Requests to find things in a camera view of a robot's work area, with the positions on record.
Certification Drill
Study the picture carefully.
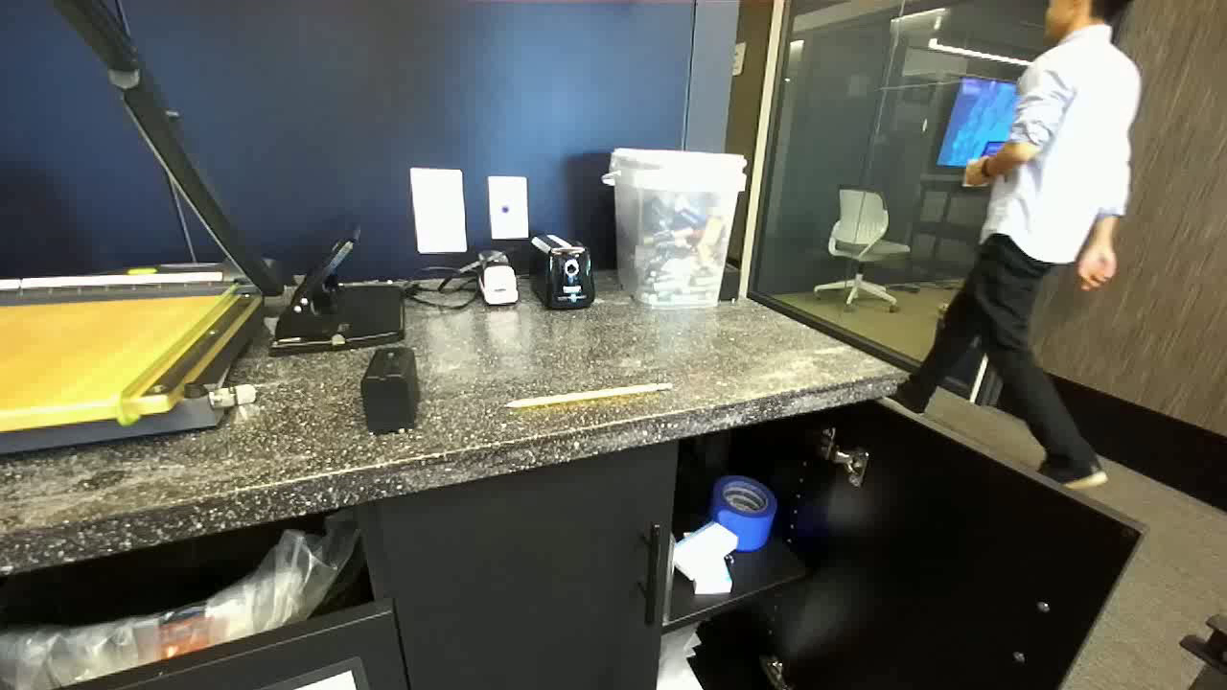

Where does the clear plastic tub white lid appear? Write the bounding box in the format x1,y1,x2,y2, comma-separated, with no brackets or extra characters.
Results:
597,146,750,311

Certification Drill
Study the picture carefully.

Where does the small black box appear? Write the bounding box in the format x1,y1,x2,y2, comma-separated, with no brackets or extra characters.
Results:
357,345,426,436

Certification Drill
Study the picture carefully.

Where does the white office chair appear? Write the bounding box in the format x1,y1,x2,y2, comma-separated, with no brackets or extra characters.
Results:
809,184,914,313

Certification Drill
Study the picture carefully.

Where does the blue lit monitor screen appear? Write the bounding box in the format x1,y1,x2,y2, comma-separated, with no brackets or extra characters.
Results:
930,74,1024,174

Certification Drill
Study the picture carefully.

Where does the yellow-green paper cutter board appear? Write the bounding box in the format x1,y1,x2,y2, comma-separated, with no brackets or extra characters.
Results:
0,263,274,459

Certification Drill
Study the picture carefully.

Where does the person in light blue shirt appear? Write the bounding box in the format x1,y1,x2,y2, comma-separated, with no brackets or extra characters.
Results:
890,0,1146,496

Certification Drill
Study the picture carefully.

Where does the black cable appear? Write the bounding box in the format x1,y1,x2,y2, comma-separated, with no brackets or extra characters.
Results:
406,260,483,313

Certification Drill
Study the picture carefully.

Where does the black diagonal pole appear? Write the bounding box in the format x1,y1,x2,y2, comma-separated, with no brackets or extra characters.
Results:
49,0,289,300

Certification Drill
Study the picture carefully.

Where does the metal cabinet hinge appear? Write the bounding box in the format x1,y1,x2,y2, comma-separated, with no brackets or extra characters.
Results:
818,424,874,492

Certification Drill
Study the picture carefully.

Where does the clear plastic trash bag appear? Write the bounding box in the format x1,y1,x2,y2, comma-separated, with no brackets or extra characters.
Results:
0,510,364,690

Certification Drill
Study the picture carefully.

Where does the black electric pencil sharpener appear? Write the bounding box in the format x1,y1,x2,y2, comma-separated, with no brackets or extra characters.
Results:
525,230,597,313

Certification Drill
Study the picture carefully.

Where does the black desktop hole punch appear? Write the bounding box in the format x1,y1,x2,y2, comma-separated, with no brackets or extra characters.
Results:
266,226,409,357

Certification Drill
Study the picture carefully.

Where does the small white paper stack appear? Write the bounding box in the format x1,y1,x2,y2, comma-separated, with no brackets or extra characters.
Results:
670,518,745,602

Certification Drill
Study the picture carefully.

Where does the black bar door handle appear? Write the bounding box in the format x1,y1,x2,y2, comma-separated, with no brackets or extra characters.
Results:
640,518,670,630

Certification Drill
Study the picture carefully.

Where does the blue masking tape roll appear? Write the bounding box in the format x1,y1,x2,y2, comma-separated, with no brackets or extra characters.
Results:
706,472,782,556

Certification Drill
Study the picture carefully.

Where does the black drawer front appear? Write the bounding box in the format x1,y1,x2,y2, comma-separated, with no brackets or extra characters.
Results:
60,599,409,690

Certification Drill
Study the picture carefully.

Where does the white wall switch plate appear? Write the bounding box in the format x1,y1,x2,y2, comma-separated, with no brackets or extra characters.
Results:
406,164,473,257

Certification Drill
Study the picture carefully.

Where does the black open cabinet door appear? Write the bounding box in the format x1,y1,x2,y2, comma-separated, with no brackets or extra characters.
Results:
818,398,1146,690

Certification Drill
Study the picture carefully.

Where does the black object at floor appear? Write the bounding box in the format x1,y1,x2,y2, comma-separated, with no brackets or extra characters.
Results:
1180,615,1227,690

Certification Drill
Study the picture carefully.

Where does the white wall outlet plate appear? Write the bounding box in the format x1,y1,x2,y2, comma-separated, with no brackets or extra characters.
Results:
483,174,534,247

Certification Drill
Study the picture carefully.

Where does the thin wooden ruler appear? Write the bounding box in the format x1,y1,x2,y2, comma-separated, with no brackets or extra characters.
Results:
501,381,677,413

